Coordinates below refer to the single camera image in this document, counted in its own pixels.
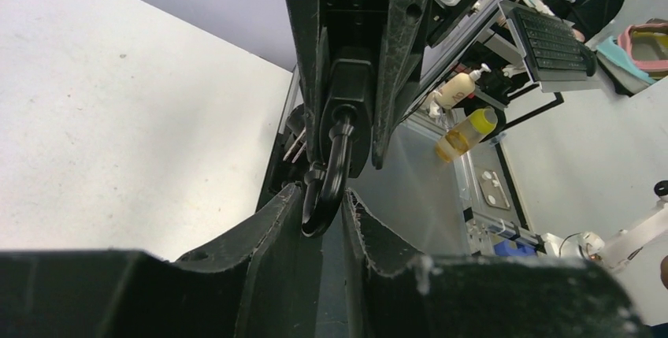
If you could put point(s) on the yellow-capped bottle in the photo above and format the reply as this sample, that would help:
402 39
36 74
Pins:
466 134

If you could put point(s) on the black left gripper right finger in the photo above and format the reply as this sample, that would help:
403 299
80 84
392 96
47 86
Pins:
395 290

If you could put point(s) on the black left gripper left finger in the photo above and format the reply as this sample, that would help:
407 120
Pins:
258 279

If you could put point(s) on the black keyboard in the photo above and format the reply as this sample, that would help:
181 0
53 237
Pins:
552 56

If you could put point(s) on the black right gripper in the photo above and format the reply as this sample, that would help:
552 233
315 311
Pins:
365 29

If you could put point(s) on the large black padlock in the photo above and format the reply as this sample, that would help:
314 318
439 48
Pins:
344 135

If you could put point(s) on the white pump lotion bottle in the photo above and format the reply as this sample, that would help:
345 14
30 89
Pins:
453 91

